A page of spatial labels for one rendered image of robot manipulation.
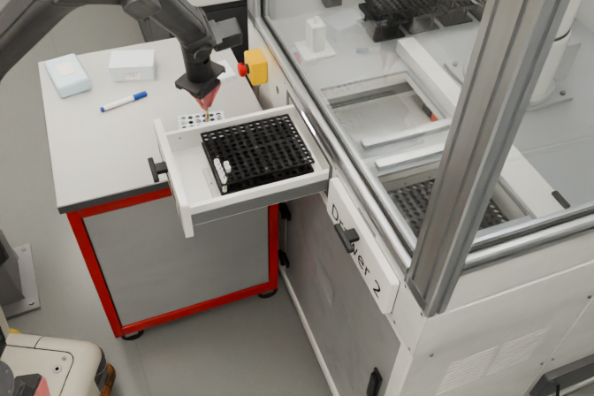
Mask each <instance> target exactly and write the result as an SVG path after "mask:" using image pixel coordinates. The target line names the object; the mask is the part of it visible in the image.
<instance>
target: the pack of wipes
mask: <svg viewBox="0 0 594 396"><path fill-rule="evenodd" d="M44 66H45V69H46V72H47V74H48V75H49V77H50V79H51V81H52V83H53V85H54V87H55V89H56V91H57V92H58V94H59V96H60V97H62V98H65V97H67V96H70V95H75V94H78V93H81V92H84V91H87V90H89V89H91V88H92V84H91V80H90V78H89V77H88V74H87V72H86V71H85V69H84V67H83V66H82V64H81V62H80V61H79V59H78V58H77V57H76V55H75V54H69V55H66V56H62V57H57V58H54V59H51V60H48V61H45V62H44Z"/></svg>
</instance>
